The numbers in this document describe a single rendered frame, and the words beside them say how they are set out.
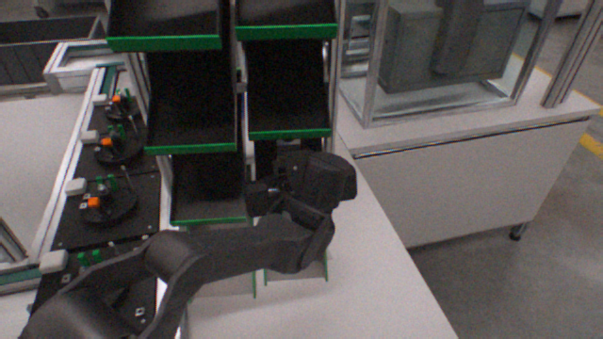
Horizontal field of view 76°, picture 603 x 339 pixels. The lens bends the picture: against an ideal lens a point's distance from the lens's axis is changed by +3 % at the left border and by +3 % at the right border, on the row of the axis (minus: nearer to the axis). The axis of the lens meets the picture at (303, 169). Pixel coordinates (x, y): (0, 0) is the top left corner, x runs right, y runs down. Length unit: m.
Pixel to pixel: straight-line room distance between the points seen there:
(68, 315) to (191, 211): 0.43
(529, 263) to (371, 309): 1.55
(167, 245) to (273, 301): 0.67
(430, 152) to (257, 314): 0.96
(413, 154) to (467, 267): 0.89
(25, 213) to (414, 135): 1.31
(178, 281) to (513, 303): 2.01
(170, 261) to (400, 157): 1.29
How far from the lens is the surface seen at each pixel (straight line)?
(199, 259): 0.32
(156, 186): 1.15
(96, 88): 1.76
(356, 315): 0.97
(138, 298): 0.92
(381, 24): 1.35
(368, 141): 1.45
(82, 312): 0.32
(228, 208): 0.71
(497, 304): 2.19
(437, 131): 1.57
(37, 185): 1.51
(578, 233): 2.73
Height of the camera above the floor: 1.70
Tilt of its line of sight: 40 degrees down
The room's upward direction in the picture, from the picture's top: straight up
